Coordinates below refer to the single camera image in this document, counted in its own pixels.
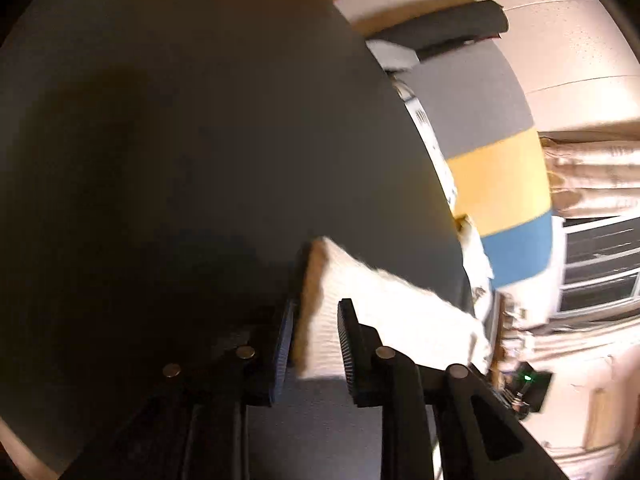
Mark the cream knit sweater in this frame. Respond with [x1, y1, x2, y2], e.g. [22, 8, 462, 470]
[292, 237, 491, 379]

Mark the wooden desk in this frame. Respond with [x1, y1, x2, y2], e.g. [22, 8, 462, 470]
[488, 292, 521, 389]

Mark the middle floral curtain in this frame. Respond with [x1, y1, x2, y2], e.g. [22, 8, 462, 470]
[499, 315, 639, 372]

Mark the floral curtain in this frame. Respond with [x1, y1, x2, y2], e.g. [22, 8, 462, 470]
[499, 315, 639, 372]
[541, 138, 639, 219]

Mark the white deer print pillow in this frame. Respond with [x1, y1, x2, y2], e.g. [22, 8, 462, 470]
[454, 214, 494, 322]

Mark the geometric pattern pillow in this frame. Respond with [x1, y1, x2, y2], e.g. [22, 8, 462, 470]
[392, 78, 458, 211]

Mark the left floral curtain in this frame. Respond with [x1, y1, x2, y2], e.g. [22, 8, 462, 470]
[541, 138, 639, 219]

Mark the grey yellow blue sofa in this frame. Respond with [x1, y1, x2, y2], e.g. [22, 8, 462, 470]
[355, 0, 552, 288]

